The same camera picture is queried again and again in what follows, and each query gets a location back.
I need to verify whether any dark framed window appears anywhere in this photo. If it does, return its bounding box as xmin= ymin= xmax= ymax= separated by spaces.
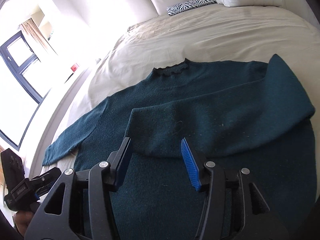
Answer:
xmin=1 ymin=31 xmax=50 ymax=150

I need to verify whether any left hand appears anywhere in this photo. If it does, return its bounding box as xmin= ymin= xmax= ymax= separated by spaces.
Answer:
xmin=13 ymin=211 xmax=34 ymax=237

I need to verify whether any zebra print pillow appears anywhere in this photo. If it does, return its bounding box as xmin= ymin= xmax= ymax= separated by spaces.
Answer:
xmin=167 ymin=0 xmax=216 ymax=16

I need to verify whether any dark teal knit sweater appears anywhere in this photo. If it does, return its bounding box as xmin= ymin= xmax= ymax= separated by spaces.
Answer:
xmin=43 ymin=55 xmax=317 ymax=239

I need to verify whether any beige curtain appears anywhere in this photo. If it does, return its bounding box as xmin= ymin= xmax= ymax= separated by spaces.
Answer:
xmin=20 ymin=18 xmax=56 ymax=54

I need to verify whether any beige bed sheet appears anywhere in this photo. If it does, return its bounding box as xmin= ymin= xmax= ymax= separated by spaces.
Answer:
xmin=30 ymin=3 xmax=320 ymax=181

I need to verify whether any red box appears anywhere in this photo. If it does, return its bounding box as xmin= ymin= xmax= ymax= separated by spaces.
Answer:
xmin=71 ymin=64 xmax=78 ymax=72

